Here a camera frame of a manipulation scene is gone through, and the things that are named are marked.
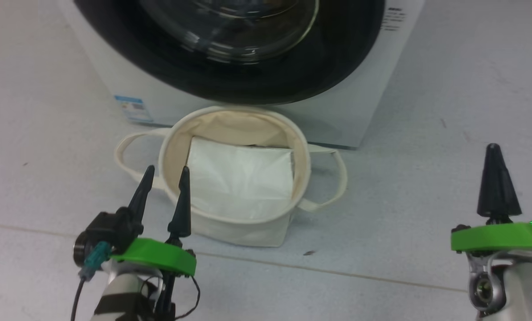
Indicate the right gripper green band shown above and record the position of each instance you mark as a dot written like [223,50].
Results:
[497,238]

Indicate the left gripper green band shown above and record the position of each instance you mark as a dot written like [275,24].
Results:
[159,256]

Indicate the washing machine door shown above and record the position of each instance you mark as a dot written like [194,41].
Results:
[337,53]

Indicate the white front-load washing machine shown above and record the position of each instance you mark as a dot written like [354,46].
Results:
[359,89]

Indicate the black text warning label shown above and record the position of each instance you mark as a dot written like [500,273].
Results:
[393,18]

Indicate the blue energy label sticker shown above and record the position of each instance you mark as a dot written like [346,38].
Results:
[133,108]

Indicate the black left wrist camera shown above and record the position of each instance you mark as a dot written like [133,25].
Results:
[110,227]

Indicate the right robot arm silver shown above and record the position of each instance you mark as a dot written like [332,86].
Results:
[524,290]

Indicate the cream canvas laundry basket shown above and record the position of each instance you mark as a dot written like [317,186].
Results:
[239,232]

